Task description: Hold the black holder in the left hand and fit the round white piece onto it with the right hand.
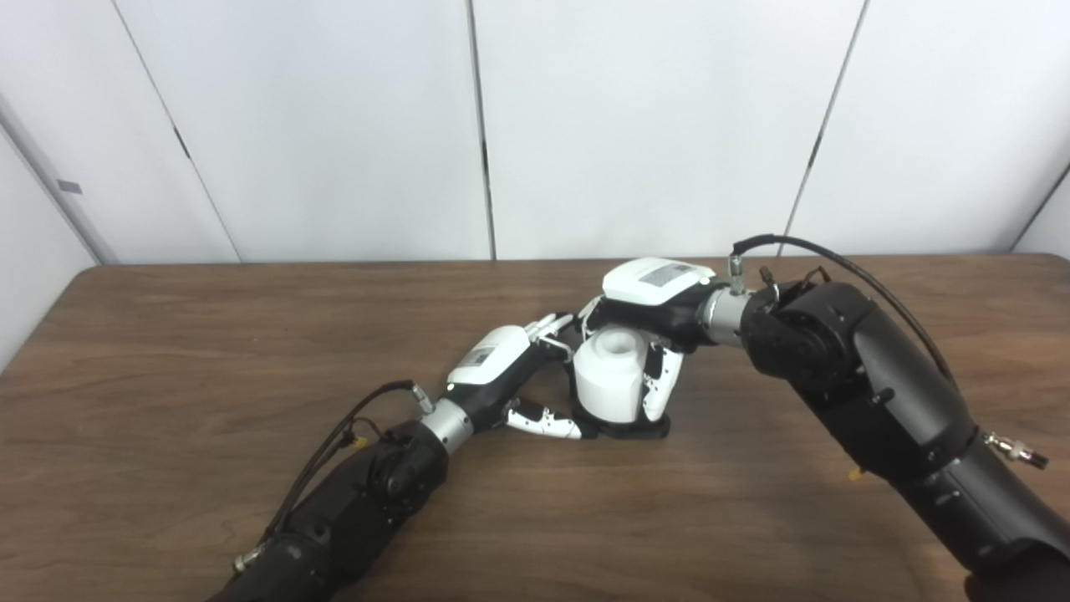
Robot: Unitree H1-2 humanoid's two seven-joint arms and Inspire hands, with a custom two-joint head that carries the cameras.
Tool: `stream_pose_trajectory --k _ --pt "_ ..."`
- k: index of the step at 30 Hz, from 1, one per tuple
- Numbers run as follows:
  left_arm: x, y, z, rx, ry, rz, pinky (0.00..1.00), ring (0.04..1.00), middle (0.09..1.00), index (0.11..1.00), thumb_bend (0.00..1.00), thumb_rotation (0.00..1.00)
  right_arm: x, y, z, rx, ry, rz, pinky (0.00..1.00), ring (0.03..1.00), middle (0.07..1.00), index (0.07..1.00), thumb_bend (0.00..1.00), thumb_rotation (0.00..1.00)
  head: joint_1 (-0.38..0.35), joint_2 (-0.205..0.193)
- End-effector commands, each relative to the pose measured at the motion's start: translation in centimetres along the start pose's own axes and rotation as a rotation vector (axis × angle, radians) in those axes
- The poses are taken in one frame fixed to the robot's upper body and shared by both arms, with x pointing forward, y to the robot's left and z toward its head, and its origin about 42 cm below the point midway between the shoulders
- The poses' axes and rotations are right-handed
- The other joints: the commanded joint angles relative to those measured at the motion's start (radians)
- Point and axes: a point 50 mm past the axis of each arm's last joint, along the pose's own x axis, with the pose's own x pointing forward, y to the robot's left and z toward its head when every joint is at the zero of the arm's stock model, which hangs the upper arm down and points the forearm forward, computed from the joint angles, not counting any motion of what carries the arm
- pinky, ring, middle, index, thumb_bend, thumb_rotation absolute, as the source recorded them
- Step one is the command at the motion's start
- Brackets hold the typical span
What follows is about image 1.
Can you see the round white plastic piece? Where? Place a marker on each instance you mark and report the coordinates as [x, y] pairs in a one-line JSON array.
[[610, 376]]

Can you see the black flanged holder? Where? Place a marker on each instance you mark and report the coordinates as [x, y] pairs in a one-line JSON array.
[[627, 431]]

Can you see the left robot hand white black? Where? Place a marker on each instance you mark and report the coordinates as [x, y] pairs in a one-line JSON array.
[[493, 355]]

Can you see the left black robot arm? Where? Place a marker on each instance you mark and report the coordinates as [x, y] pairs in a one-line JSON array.
[[359, 510]]

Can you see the small grey wall tag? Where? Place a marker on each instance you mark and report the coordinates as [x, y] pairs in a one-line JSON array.
[[69, 186]]

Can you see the silver connector plug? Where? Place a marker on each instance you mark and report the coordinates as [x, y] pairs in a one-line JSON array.
[[1016, 450], [249, 558]]

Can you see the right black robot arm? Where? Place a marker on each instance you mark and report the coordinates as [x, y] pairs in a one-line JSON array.
[[894, 393]]

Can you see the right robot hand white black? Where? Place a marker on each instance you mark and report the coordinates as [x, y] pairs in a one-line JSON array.
[[660, 293]]

